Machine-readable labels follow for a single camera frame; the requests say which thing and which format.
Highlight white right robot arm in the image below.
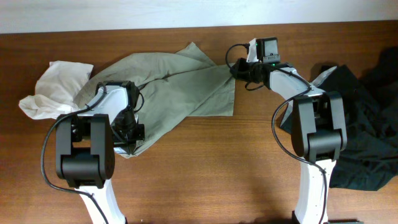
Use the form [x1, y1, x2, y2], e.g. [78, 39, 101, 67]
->
[229, 37, 347, 223]

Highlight white crumpled cloth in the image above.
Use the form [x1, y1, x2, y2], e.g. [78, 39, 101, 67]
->
[19, 60, 93, 119]

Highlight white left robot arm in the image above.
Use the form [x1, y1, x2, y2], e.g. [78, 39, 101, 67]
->
[55, 81, 145, 223]

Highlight black garment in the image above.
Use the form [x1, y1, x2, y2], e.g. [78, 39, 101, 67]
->
[279, 63, 398, 192]

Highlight khaki beige shorts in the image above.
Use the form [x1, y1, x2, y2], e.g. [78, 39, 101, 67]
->
[73, 42, 235, 159]

